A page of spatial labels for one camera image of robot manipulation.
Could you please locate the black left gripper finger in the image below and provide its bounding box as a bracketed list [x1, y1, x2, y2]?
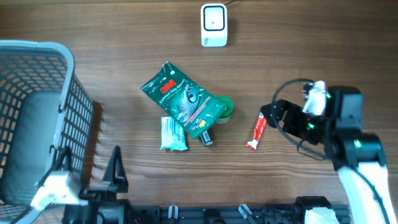
[46, 146, 72, 177]
[102, 146, 129, 193]

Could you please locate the green lidded jar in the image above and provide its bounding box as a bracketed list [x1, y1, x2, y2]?
[216, 96, 234, 124]

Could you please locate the green glove package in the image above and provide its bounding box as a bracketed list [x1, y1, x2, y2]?
[141, 62, 227, 139]

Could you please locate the green white small tube box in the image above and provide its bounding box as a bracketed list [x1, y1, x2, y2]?
[200, 128, 213, 146]

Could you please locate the mint wet wipes pack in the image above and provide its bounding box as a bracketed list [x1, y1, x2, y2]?
[160, 117, 188, 151]

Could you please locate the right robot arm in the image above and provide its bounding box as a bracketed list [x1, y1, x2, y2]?
[260, 83, 397, 223]

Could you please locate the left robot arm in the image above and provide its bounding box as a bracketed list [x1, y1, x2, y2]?
[62, 146, 141, 224]

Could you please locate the white barcode scanner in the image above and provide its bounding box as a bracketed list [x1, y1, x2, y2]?
[200, 3, 228, 47]

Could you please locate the grey plastic mesh basket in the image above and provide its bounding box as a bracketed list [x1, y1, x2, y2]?
[1, 40, 94, 223]

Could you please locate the black mounting rail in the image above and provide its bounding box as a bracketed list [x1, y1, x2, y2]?
[133, 203, 305, 224]

